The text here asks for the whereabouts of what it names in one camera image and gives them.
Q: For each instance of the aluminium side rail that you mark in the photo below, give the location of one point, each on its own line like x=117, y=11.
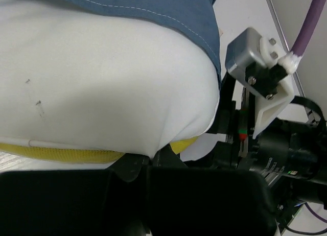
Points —
x=284, y=43

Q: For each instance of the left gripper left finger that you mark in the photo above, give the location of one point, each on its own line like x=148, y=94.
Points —
x=73, y=202

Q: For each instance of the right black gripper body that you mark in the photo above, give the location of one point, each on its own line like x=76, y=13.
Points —
x=292, y=149

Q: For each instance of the blue cartoon print pillowcase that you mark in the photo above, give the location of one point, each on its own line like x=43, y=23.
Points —
x=195, y=19

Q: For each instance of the white pillow yellow edge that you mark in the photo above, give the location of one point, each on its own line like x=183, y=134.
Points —
x=80, y=87

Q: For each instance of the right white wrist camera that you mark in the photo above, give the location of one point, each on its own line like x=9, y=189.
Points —
x=252, y=60

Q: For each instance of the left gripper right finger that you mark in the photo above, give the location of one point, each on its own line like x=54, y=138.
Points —
x=201, y=201

